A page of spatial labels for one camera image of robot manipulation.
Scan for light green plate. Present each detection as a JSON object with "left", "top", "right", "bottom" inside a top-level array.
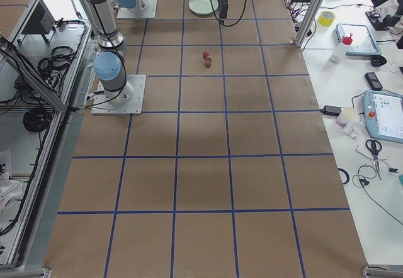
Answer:
[{"left": 188, "top": 0, "right": 218, "bottom": 16}]

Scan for yellow tape roll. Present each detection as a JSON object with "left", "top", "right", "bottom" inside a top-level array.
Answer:
[{"left": 317, "top": 11, "right": 336, "bottom": 26}]

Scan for red capped plastic bottle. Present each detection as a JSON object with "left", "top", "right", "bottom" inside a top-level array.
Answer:
[{"left": 329, "top": 34, "right": 353, "bottom": 64}]

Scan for far teach pendant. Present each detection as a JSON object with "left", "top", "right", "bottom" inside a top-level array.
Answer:
[{"left": 335, "top": 23, "right": 382, "bottom": 57}]

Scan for teach pendant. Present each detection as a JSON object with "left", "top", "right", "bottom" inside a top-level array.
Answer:
[
  {"left": 335, "top": 23, "right": 382, "bottom": 57},
  {"left": 363, "top": 90, "right": 402, "bottom": 143}
]

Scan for black power adapter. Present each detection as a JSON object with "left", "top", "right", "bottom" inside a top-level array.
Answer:
[{"left": 320, "top": 105, "right": 342, "bottom": 117}]

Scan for white paper cup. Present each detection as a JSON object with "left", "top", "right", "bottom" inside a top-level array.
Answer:
[{"left": 336, "top": 107, "right": 358, "bottom": 127}]

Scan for black phone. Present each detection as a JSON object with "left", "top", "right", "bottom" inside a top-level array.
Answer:
[{"left": 365, "top": 72, "right": 383, "bottom": 91}]

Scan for near teach pendant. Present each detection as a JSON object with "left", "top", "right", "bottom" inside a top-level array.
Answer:
[{"left": 363, "top": 90, "right": 402, "bottom": 143}]

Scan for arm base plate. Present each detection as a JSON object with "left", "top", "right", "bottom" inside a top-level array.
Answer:
[
  {"left": 91, "top": 75, "right": 147, "bottom": 115},
  {"left": 117, "top": 0, "right": 157, "bottom": 20}
]

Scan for aluminium frame post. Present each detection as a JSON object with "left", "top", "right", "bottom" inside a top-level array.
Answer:
[{"left": 294, "top": 0, "right": 323, "bottom": 48}]

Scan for black handled scissors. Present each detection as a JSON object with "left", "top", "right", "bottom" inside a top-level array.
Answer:
[{"left": 365, "top": 139, "right": 382, "bottom": 179}]

